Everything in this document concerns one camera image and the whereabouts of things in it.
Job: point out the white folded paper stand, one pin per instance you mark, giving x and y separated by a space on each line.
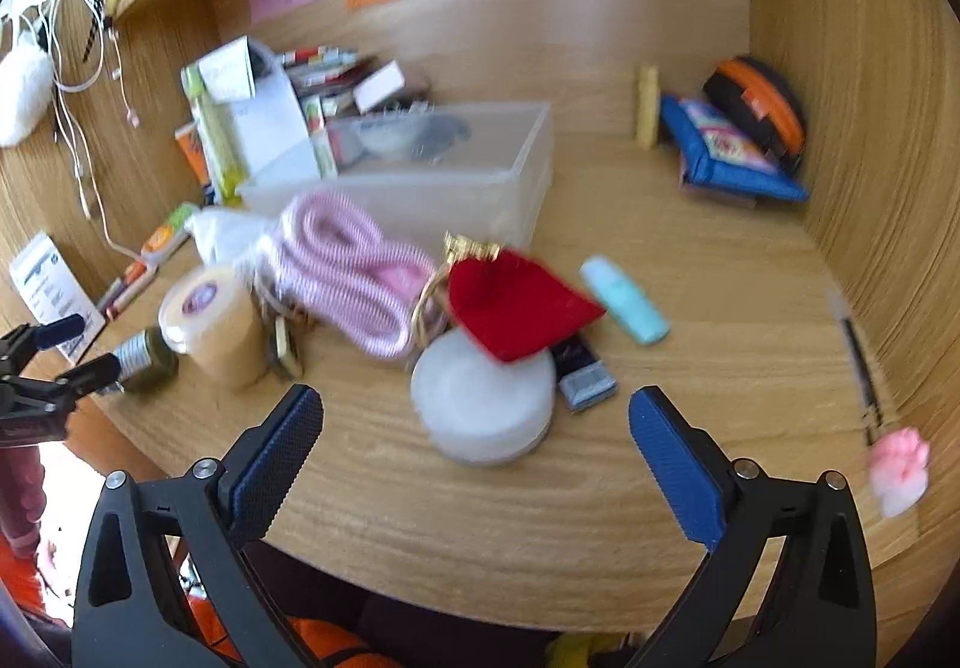
264 122

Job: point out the white fluffy plush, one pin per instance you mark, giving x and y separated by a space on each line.
27 82

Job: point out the orange sunscreen tube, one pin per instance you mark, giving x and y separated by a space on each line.
188 139

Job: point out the fruit pattern sticker strip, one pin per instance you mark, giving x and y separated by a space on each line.
311 109

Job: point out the small yellow lotion bottle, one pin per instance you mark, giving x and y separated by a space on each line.
648 103

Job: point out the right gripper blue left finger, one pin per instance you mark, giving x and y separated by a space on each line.
130 606

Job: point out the white receipt paper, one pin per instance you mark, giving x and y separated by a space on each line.
51 292

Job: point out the dark green glass bottle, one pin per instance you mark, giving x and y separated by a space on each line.
147 362

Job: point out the small metal lighter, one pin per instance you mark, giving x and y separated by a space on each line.
281 326

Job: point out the white round plastic jar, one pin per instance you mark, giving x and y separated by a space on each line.
476 410

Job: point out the white small box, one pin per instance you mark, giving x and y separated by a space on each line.
380 87

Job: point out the beige tub purple label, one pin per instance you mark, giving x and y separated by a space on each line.
210 317

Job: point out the small barcode box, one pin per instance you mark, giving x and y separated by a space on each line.
581 378

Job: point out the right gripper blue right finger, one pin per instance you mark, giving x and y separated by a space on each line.
819 609

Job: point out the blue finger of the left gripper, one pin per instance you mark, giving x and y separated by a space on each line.
77 383
19 346

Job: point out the yellow green spray bottle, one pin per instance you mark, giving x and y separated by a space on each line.
224 166

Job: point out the lip balm sticks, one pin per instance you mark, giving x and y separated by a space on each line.
125 288

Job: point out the clear plastic storage bin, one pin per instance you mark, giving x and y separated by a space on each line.
490 188

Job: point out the blue fabric pouch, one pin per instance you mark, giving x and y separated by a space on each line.
716 156

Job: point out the green orange lotion tube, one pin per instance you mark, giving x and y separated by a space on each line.
169 236

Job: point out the stack of books and pens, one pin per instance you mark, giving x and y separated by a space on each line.
332 72

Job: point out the teal plastic tube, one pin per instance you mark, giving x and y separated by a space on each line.
624 300

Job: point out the black orange zip case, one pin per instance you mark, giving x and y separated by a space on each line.
761 104

